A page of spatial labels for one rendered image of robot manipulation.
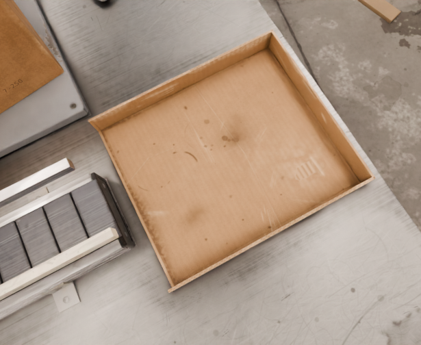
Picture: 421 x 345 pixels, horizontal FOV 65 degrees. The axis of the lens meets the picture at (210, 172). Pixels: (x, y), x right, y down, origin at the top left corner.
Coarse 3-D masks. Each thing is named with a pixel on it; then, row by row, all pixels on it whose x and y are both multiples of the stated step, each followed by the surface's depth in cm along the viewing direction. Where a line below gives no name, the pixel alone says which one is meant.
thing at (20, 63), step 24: (0, 0) 36; (0, 24) 39; (24, 24) 41; (0, 48) 41; (24, 48) 43; (0, 72) 44; (24, 72) 46; (48, 72) 49; (0, 96) 47; (24, 96) 49
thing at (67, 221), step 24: (72, 192) 43; (96, 192) 43; (24, 216) 42; (48, 216) 42; (72, 216) 42; (96, 216) 42; (0, 240) 42; (24, 240) 41; (48, 240) 41; (72, 240) 41; (0, 264) 41; (24, 264) 41; (24, 288) 43
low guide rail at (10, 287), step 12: (108, 228) 38; (84, 240) 38; (96, 240) 38; (108, 240) 38; (72, 252) 37; (84, 252) 37; (48, 264) 37; (60, 264) 37; (24, 276) 37; (36, 276) 37; (0, 288) 37; (12, 288) 37; (0, 300) 38
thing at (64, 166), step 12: (48, 168) 35; (60, 168) 35; (72, 168) 36; (24, 180) 35; (36, 180) 35; (48, 180) 35; (0, 192) 35; (12, 192) 35; (24, 192) 35; (0, 204) 35
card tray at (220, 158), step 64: (256, 64) 52; (128, 128) 50; (192, 128) 49; (256, 128) 49; (320, 128) 48; (128, 192) 47; (192, 192) 47; (256, 192) 46; (320, 192) 46; (192, 256) 45
